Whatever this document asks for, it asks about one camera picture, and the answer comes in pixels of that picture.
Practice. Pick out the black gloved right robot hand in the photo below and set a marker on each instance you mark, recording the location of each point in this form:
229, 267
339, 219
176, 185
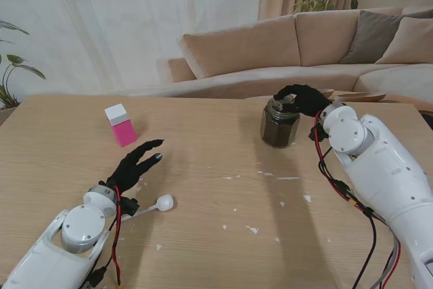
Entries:
308, 99

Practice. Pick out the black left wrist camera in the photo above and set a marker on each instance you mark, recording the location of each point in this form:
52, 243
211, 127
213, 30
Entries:
130, 206

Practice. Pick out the pink square coffee jar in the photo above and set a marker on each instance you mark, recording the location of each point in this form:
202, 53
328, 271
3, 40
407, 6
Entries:
124, 135

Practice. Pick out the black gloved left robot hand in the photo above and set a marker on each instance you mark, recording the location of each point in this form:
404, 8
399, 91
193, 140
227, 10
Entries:
128, 172

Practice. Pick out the shallow wooden plate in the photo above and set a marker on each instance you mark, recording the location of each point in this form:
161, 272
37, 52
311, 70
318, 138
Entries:
362, 97

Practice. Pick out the beige sofa cushion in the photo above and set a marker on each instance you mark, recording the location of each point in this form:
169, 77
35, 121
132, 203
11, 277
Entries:
412, 45

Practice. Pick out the white square jar lid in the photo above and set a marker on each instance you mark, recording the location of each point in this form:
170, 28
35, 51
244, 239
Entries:
116, 113

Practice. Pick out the beige fabric sofa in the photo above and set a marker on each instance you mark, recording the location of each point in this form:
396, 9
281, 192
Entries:
243, 48

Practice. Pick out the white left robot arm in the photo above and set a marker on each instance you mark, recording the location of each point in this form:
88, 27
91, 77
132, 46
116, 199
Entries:
50, 262

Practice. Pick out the grey sofa cushion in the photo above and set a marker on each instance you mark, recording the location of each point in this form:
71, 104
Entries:
368, 38

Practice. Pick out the clear glass jar lid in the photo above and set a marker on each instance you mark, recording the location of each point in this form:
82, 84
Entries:
287, 100

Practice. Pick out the pale green large-leaf houseplant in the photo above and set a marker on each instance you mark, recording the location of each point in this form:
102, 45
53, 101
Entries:
18, 59

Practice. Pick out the white sheer curtain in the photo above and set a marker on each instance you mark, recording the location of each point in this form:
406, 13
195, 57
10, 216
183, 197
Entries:
135, 15

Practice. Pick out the glass jar of coffee beans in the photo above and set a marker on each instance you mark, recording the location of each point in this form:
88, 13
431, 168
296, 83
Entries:
279, 130

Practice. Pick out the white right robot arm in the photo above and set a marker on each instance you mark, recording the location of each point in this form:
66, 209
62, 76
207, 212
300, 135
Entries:
382, 174

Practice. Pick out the white plastic measuring spoon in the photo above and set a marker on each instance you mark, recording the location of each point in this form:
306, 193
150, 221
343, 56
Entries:
165, 202

